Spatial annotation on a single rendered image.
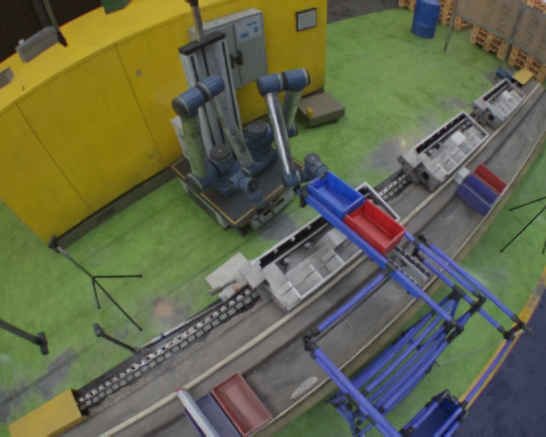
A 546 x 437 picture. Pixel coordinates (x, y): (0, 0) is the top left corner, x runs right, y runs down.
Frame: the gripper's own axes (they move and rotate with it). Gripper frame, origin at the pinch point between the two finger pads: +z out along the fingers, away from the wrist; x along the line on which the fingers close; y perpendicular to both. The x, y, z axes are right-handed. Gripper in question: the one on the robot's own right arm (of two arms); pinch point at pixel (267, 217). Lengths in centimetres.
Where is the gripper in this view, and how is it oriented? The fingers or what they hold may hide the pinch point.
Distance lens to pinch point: 248.7
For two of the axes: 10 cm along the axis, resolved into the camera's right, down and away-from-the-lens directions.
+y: -6.0, -2.9, 7.5
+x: -7.0, 6.3, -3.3
